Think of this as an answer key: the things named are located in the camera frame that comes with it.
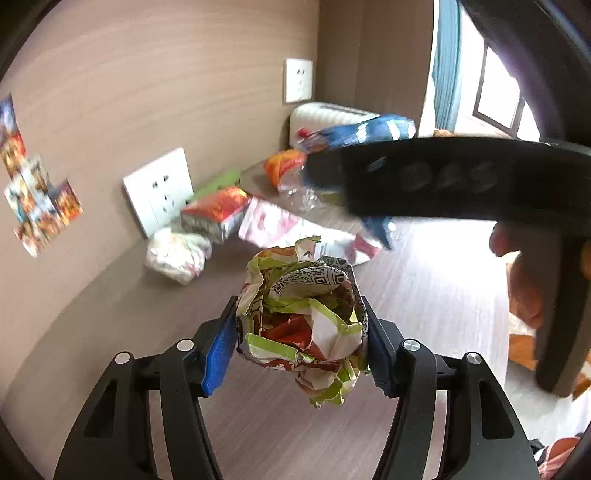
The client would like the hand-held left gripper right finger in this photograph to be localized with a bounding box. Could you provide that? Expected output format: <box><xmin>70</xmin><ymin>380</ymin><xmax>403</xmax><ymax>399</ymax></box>
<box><xmin>359</xmin><ymin>295</ymin><xmax>542</xmax><ymax>480</ymax></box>

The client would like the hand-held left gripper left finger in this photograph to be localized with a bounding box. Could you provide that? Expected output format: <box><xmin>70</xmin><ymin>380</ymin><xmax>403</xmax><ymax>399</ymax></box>
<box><xmin>53</xmin><ymin>295</ymin><xmax>241</xmax><ymax>480</ymax></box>

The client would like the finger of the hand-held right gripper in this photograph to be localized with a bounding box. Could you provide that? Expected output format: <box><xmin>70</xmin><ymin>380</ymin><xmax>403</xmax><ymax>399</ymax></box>
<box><xmin>306</xmin><ymin>137</ymin><xmax>546</xmax><ymax>223</ymax></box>

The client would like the green printed paper wrapper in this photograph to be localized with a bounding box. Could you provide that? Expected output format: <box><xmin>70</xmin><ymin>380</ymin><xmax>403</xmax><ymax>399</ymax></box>
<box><xmin>235</xmin><ymin>235</ymin><xmax>370</xmax><ymax>409</ymax></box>

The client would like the blue snack bag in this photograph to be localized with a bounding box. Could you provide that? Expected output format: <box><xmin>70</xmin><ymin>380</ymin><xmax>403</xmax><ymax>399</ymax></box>
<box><xmin>295</xmin><ymin>114</ymin><xmax>416</xmax><ymax>252</ymax></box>

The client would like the white plastic bag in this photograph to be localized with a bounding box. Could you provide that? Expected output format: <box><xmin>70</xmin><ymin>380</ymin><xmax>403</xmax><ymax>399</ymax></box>
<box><xmin>145</xmin><ymin>227</ymin><xmax>213</xmax><ymax>286</ymax></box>

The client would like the clear plastic wrapper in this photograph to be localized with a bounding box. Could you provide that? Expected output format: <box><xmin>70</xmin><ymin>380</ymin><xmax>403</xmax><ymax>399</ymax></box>
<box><xmin>277</xmin><ymin>166</ymin><xmax>345</xmax><ymax>214</ymax></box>

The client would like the pink white packet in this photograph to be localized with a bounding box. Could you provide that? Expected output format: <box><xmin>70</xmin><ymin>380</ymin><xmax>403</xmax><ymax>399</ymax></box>
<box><xmin>238</xmin><ymin>196</ymin><xmax>384</xmax><ymax>266</ymax></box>

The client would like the red orange snack box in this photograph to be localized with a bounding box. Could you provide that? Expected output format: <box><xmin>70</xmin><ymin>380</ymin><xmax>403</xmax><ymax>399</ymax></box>
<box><xmin>180</xmin><ymin>186</ymin><xmax>252</xmax><ymax>245</ymax></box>

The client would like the orange snack bag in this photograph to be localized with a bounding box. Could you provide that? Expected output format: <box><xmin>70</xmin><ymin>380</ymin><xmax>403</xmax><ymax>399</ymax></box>
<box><xmin>263</xmin><ymin>148</ymin><xmax>308</xmax><ymax>188</ymax></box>

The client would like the green packet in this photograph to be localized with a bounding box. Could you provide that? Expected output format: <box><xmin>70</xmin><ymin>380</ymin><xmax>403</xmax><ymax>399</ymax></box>
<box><xmin>187</xmin><ymin>170</ymin><xmax>242</xmax><ymax>204</ymax></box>

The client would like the person's right hand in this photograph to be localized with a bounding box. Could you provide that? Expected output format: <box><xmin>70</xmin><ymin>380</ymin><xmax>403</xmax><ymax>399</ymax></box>
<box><xmin>489</xmin><ymin>220</ymin><xmax>548</xmax><ymax>329</ymax></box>

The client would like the dark framed window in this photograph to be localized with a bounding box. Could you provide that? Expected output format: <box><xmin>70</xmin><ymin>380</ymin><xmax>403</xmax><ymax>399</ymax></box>
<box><xmin>471</xmin><ymin>41</ymin><xmax>541</xmax><ymax>141</ymax></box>

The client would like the blue curtain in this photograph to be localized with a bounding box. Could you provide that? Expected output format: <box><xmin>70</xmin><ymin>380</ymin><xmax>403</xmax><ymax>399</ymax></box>
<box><xmin>431</xmin><ymin>0</ymin><xmax>465</xmax><ymax>132</ymax></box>

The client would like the white ribbed tissue box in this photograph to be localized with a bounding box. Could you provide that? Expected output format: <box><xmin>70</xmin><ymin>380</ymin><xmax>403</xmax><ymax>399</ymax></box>
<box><xmin>290</xmin><ymin>102</ymin><xmax>382</xmax><ymax>148</ymax></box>

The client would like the plaid clothing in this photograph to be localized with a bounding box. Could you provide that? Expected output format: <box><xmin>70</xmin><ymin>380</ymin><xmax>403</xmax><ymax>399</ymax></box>
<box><xmin>536</xmin><ymin>434</ymin><xmax>585</xmax><ymax>480</ymax></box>

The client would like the large white wall socket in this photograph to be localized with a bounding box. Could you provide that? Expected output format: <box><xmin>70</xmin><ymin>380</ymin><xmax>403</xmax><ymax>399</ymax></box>
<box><xmin>122</xmin><ymin>147</ymin><xmax>195</xmax><ymax>238</ymax></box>

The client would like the small white wall socket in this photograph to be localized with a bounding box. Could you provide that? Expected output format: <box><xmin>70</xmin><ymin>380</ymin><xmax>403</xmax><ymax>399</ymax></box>
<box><xmin>283</xmin><ymin>58</ymin><xmax>314</xmax><ymax>104</ymax></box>

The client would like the cluster of colourful wall stickers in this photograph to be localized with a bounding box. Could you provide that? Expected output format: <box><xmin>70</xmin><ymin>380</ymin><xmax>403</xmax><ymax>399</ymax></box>
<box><xmin>0</xmin><ymin>92</ymin><xmax>85</xmax><ymax>258</ymax></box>

